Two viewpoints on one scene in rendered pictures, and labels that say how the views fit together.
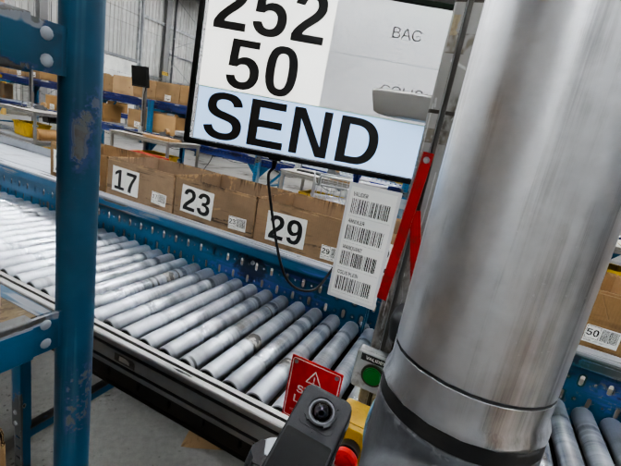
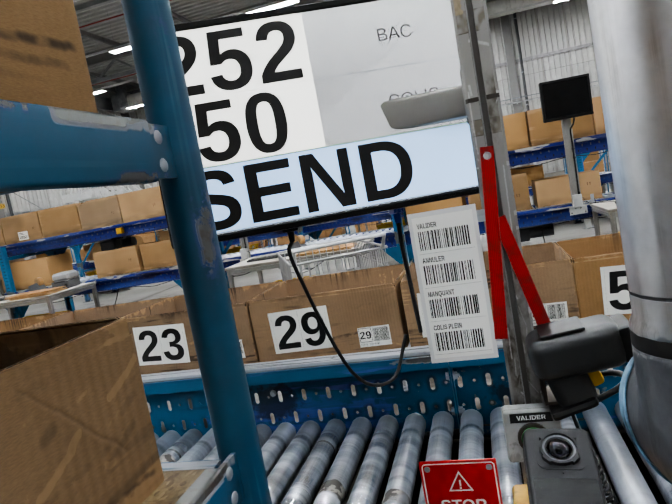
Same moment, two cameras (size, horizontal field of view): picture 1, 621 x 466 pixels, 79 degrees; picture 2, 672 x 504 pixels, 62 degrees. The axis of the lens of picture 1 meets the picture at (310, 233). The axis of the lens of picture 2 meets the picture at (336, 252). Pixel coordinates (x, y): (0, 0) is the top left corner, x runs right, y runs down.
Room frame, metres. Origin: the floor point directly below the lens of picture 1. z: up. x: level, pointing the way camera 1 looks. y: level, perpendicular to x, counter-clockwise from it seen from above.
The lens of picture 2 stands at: (-0.08, 0.13, 1.29)
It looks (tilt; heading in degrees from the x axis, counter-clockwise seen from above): 6 degrees down; 353
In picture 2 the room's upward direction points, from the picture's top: 10 degrees counter-clockwise
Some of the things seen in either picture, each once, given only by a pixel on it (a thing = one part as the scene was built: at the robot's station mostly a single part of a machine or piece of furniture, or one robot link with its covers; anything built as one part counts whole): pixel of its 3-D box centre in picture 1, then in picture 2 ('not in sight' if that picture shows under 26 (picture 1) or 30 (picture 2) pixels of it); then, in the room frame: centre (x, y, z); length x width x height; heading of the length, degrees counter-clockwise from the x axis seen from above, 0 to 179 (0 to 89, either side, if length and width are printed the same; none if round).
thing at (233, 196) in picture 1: (234, 203); (210, 327); (1.58, 0.34, 0.96); 0.39 x 0.29 x 0.17; 68
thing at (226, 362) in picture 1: (261, 336); (338, 480); (0.98, 0.08, 0.72); 0.52 x 0.05 x 0.05; 158
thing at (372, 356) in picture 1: (374, 371); (532, 433); (0.56, -0.15, 0.95); 0.07 x 0.03 x 0.07; 68
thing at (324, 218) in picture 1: (318, 226); (338, 311); (1.43, -0.03, 0.96); 0.39 x 0.29 x 0.17; 67
